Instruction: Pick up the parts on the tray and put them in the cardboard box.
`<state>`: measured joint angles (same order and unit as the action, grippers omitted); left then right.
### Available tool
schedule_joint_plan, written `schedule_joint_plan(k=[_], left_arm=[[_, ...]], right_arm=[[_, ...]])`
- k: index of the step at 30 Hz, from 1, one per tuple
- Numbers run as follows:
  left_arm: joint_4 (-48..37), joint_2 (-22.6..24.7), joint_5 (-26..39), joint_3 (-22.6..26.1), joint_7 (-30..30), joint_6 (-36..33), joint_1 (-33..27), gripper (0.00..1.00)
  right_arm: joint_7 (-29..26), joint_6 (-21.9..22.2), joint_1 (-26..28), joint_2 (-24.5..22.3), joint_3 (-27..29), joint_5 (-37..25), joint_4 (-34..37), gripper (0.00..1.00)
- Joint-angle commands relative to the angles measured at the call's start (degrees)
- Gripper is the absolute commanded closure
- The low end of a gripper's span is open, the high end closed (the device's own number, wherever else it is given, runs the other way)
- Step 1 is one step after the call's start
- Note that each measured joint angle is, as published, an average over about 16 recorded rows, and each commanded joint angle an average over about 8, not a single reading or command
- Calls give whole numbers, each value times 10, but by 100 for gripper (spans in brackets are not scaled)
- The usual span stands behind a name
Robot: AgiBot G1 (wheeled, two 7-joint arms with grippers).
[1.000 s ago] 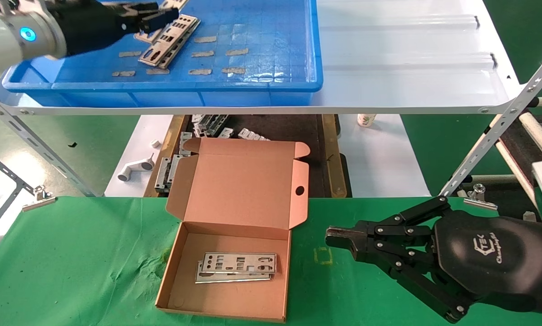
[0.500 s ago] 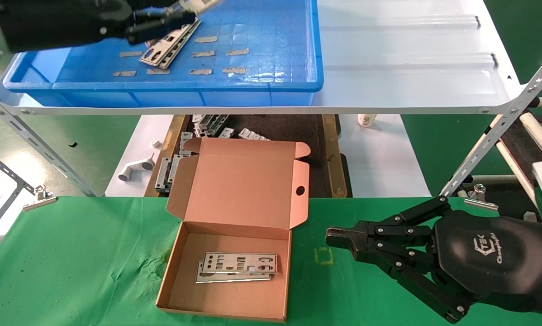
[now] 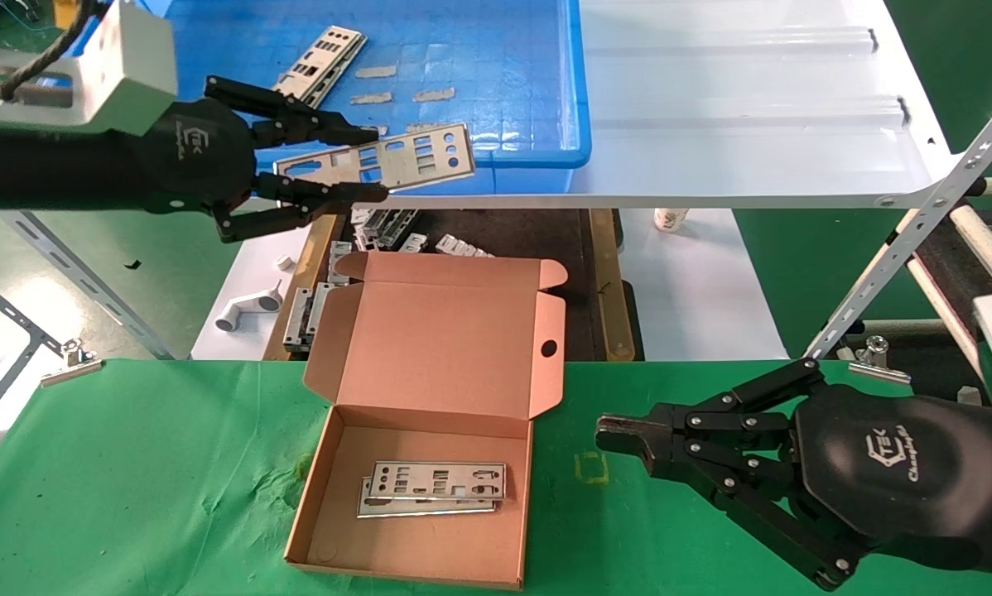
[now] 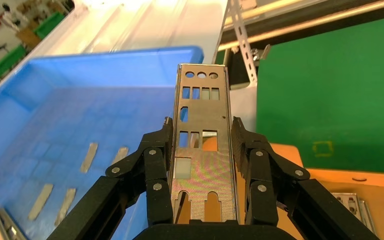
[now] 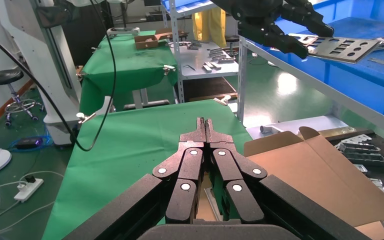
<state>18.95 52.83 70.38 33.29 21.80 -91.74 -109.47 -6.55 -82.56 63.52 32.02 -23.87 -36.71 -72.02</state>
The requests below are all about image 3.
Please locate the silver metal spring clamp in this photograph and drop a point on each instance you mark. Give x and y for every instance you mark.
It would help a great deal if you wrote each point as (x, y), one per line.
(74, 370)
(877, 368)

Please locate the large green table cloth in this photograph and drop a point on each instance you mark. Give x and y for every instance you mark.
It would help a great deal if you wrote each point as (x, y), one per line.
(173, 463)

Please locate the white plastic pipe fitting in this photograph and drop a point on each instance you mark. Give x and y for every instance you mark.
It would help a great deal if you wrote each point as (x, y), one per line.
(248, 310)

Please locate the small white block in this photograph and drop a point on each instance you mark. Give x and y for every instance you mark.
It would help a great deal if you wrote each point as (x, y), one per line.
(968, 396)

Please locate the black conveyor belt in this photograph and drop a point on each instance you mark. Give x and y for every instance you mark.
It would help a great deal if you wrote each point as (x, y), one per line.
(972, 281)

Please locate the silver metal plate pile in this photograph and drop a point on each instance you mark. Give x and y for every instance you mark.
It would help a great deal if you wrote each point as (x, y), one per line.
(297, 319)
(388, 228)

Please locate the small black swivel stool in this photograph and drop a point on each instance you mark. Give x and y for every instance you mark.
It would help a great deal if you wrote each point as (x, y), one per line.
(31, 12)

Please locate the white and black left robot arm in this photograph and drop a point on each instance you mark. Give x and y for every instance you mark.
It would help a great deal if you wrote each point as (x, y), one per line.
(49, 174)

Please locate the white metal shelf board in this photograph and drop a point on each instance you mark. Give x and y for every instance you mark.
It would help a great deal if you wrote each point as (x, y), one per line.
(753, 124)

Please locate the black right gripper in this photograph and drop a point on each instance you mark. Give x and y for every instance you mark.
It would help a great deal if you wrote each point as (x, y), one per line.
(893, 472)

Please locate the small silver metal bracket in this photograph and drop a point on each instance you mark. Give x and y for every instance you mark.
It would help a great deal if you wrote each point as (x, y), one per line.
(413, 243)
(459, 246)

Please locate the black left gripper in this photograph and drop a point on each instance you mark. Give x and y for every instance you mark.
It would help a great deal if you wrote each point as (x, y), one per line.
(198, 153)

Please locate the large blue plastic tray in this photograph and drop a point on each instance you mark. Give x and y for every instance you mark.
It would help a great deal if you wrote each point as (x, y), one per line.
(504, 83)

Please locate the small white plastic cap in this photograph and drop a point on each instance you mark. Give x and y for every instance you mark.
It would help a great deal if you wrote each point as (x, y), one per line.
(286, 263)

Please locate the open brown cardboard box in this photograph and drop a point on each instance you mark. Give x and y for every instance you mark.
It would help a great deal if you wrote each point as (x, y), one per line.
(446, 348)

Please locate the grey metal storage rack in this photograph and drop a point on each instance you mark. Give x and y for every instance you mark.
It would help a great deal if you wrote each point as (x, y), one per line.
(16, 313)

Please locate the cream strip with red stripe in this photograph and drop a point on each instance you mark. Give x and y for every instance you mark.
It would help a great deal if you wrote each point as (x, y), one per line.
(939, 310)

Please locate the grey slotted angle post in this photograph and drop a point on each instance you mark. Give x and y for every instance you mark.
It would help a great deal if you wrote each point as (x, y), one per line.
(918, 219)
(90, 285)

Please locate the white paper cup green print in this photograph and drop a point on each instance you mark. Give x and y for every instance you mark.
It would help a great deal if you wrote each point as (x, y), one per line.
(671, 220)

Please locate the wooden framed black mat tray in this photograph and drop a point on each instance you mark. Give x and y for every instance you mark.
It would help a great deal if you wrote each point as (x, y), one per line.
(537, 236)

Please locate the silver metal shield plate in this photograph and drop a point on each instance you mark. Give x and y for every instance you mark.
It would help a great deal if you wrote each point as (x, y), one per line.
(461, 484)
(421, 509)
(388, 172)
(325, 84)
(330, 56)

